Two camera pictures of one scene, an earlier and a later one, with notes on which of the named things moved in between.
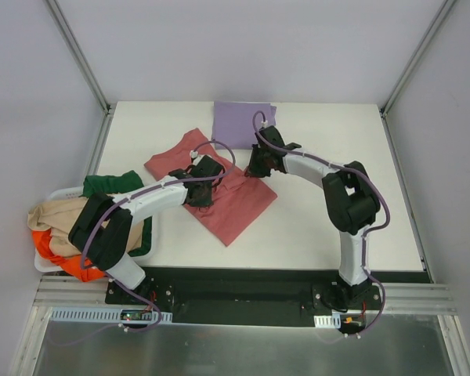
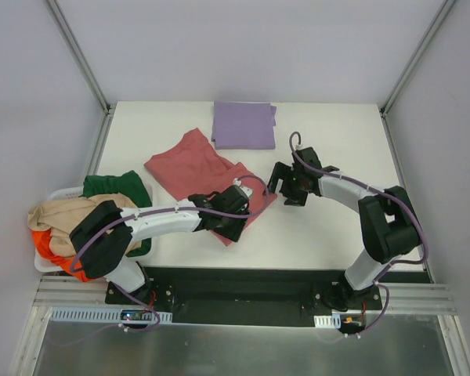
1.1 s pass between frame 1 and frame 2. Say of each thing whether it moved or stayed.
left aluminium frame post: stayed
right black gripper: moved
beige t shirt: stayed
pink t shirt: stayed
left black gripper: moved
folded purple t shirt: stayed
